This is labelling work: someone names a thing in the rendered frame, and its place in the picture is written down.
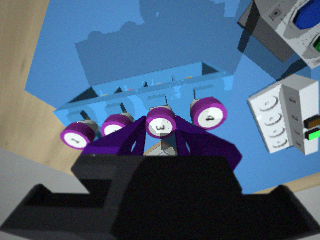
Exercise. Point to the blue work mat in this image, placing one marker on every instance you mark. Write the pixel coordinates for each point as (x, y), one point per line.
(84, 43)

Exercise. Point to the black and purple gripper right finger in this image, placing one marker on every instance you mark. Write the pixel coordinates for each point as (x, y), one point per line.
(201, 142)

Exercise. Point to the grey key panel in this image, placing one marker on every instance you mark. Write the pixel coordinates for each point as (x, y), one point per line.
(285, 27)

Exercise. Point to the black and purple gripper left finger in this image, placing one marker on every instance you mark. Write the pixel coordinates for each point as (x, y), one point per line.
(120, 142)

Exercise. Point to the white rectangular console with lamps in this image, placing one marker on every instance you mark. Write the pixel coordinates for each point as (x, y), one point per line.
(285, 111)

